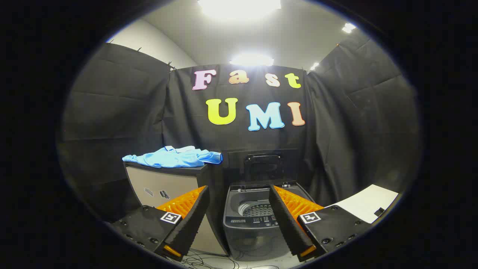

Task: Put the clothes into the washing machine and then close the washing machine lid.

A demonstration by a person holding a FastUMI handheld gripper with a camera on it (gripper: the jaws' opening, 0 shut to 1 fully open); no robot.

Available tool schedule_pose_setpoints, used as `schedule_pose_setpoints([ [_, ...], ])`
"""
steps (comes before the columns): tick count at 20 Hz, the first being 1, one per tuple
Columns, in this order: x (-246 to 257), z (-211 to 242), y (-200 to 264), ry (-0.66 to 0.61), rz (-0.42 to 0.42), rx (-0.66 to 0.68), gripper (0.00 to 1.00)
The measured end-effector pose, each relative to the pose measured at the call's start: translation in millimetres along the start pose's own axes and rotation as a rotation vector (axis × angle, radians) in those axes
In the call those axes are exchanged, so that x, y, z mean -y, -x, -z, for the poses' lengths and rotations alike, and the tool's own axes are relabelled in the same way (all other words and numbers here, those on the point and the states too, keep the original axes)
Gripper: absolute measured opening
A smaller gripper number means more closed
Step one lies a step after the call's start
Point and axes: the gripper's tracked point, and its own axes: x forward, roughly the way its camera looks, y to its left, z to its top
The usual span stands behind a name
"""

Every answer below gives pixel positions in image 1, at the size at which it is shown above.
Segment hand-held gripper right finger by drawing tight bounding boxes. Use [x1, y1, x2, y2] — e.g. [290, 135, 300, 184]
[268, 184, 372, 262]

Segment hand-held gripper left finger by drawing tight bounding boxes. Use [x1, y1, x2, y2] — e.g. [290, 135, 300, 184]
[110, 185, 210, 262]

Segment grey washing machine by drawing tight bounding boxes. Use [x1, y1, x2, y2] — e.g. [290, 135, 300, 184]
[223, 181, 325, 262]

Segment light blue polo shirt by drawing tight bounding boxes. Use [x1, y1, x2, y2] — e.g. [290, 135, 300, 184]
[122, 146, 223, 168]

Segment beige cabinet with dark top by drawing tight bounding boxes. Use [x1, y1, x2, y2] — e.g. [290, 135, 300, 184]
[123, 161, 229, 256]

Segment white panel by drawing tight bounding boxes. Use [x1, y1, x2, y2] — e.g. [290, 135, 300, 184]
[329, 184, 399, 224]

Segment large ceiling light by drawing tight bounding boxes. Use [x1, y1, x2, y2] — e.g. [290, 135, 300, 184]
[197, 0, 281, 20]

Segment black floor cables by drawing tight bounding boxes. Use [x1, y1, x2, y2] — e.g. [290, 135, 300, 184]
[179, 251, 279, 269]

